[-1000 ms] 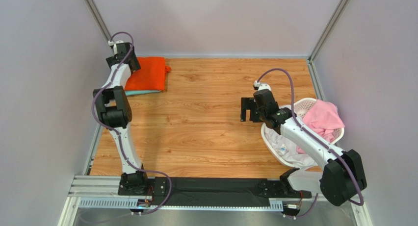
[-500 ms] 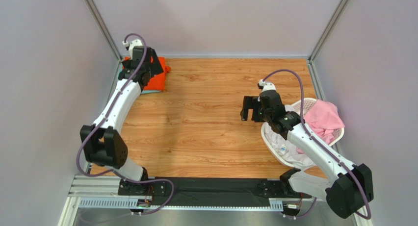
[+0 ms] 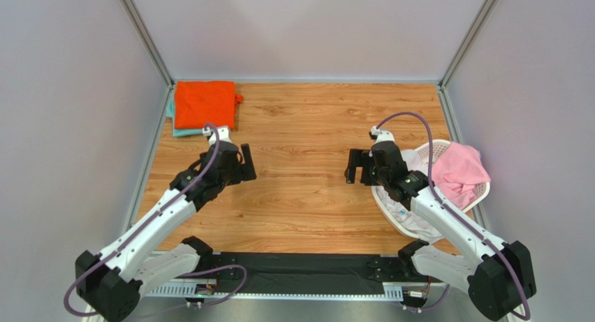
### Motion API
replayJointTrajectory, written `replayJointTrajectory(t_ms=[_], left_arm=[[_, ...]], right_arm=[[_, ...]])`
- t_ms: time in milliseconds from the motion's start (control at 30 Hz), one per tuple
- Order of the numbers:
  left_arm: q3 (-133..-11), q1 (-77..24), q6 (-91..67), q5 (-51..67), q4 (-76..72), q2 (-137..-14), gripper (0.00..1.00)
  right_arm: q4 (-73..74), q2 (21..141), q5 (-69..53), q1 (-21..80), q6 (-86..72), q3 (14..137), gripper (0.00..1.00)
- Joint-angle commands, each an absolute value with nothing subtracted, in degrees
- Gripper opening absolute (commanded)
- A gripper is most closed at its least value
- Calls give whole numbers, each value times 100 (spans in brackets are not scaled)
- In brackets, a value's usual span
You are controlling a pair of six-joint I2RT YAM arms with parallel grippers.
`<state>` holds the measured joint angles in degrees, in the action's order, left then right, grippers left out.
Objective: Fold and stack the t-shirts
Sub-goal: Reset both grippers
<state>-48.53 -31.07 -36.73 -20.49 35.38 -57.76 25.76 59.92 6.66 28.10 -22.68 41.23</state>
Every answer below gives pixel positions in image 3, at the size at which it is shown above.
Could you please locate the orange t-shirt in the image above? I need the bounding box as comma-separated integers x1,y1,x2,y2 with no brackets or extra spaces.
174,81,244,129

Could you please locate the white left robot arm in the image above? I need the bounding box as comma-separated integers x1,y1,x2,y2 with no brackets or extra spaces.
64,140,256,321

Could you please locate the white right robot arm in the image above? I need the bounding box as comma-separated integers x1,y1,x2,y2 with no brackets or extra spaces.
345,140,537,321

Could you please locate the white laundry basket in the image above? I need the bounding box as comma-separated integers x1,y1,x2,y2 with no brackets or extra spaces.
371,138,492,241

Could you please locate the white t-shirt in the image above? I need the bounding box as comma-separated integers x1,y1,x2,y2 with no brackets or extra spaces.
372,149,443,243

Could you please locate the pink t-shirt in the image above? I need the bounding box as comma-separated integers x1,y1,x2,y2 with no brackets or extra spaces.
432,142,491,210

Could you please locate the folded teal t-shirt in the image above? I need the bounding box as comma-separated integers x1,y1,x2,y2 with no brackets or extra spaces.
166,98,203,138

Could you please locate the black cloth mat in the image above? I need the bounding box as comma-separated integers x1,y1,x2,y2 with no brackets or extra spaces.
211,251,401,295

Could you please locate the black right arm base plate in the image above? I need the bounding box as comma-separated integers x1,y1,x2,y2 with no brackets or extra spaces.
366,256,441,283

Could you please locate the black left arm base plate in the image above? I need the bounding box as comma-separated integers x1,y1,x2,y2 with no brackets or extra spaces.
186,251,238,280

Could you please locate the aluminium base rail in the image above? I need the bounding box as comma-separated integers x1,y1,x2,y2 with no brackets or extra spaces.
82,249,531,322

